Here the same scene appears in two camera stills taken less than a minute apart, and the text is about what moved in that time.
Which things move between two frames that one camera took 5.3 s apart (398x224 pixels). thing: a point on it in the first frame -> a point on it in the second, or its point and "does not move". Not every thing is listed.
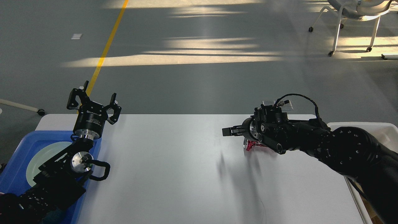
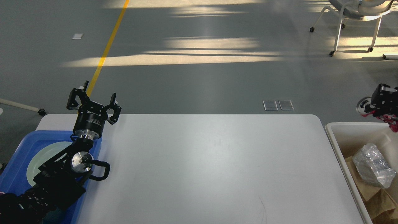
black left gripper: (92, 115) does not move
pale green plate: (40, 156) does not move
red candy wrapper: (252, 144) -> (392, 120)
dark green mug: (56, 216) does not move
